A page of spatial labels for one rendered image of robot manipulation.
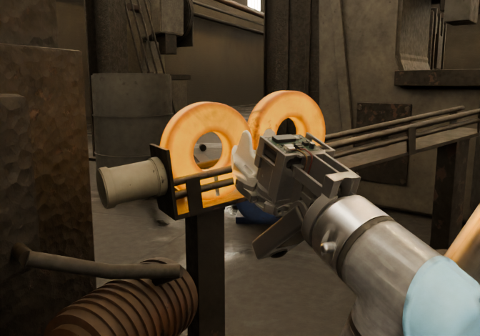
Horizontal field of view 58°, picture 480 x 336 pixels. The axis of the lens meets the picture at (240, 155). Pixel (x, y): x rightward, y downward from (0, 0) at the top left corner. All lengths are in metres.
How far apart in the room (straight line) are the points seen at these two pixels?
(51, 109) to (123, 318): 0.37
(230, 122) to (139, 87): 2.41
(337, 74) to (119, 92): 1.47
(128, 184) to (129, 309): 0.17
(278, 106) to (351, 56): 2.19
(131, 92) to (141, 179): 2.45
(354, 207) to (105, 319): 0.34
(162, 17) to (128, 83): 5.29
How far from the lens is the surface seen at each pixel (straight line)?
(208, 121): 0.67
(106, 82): 3.13
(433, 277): 0.37
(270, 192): 0.48
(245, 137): 0.54
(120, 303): 0.62
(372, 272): 0.39
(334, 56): 2.96
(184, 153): 0.66
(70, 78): 0.82
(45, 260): 0.60
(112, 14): 4.71
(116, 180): 0.62
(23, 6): 0.84
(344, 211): 0.42
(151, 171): 0.64
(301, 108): 0.76
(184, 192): 0.65
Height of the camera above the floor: 0.81
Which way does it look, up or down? 10 degrees down
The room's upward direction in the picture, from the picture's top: straight up
